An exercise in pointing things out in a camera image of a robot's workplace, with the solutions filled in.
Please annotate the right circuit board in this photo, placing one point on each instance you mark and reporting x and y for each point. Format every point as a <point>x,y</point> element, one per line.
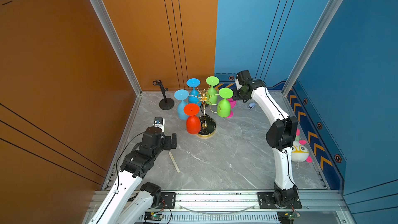
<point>288,217</point>

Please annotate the blue wine glass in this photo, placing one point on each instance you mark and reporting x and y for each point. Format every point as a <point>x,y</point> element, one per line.
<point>194,94</point>
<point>181,95</point>

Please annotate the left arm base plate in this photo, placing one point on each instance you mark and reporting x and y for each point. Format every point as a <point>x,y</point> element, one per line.
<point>167,199</point>

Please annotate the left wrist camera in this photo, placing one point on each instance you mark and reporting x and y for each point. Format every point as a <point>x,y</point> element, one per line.
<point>159,122</point>

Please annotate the plush toy pink green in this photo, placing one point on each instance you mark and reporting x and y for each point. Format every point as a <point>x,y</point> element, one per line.
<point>299,151</point>

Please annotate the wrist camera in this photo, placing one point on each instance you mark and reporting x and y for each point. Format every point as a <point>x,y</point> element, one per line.
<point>238,85</point>
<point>159,122</point>

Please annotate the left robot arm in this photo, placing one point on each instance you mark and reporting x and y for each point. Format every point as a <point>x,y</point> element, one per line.
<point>131,173</point>

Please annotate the wooden ruler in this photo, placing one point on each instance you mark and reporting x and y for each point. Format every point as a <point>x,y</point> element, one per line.
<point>174,162</point>

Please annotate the magenta wine glass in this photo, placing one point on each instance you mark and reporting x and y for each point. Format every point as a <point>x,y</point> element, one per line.
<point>232,105</point>

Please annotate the rear blue wine glass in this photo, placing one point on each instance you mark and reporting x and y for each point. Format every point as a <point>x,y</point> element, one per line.
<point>194,94</point>

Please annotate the green wine glass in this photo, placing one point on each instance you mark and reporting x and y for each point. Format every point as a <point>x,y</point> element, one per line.
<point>224,106</point>
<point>212,81</point>

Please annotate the aluminium front rail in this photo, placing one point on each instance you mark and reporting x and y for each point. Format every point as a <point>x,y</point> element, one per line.
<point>240,207</point>

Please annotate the black phone stand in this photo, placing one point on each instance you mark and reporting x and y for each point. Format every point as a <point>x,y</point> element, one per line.
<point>166,103</point>

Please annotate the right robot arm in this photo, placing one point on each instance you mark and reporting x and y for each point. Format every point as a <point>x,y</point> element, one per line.
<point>280,136</point>

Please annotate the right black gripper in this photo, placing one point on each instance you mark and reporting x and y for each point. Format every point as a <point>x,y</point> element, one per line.
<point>235,96</point>

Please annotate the red wine glass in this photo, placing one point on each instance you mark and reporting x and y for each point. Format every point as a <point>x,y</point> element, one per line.
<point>193,123</point>

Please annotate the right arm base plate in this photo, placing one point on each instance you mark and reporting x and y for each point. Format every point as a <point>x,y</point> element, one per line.
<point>267,201</point>

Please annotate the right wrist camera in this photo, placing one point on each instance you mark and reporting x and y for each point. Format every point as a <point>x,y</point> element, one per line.
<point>238,85</point>

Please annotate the left circuit board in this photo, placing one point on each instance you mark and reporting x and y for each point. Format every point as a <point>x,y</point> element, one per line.
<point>152,218</point>

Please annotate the small blue toy car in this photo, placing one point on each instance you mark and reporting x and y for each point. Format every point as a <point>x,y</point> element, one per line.
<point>251,105</point>

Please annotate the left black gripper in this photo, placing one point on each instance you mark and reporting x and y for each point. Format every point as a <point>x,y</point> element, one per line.
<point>168,144</point>

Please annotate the circuit board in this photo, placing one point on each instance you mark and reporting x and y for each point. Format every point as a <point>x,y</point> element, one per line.
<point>288,217</point>
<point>152,218</point>

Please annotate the gold wine glass rack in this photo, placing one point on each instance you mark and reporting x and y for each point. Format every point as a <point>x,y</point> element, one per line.
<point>208,123</point>

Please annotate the front blue wine glass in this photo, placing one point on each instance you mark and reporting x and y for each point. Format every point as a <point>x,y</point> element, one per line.
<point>181,95</point>

